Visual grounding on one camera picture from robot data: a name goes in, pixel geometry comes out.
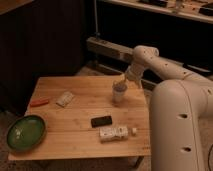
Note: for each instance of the black rectangular block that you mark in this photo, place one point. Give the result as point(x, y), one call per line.
point(101, 121)

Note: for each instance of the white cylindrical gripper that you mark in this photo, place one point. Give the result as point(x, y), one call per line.
point(134, 72)

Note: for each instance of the white snack packet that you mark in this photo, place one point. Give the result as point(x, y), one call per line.
point(64, 99)

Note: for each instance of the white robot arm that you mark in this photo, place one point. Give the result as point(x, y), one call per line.
point(176, 104)

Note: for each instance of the wooden table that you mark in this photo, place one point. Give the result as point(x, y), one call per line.
point(69, 131)

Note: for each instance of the white ceramic cup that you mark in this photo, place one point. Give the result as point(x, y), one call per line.
point(118, 91)

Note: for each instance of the orange carrot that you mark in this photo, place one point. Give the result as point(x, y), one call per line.
point(40, 102)

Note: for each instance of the clear plastic bottle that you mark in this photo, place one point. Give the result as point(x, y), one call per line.
point(117, 133)

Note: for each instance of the background shelf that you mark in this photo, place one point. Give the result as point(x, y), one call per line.
point(187, 9)

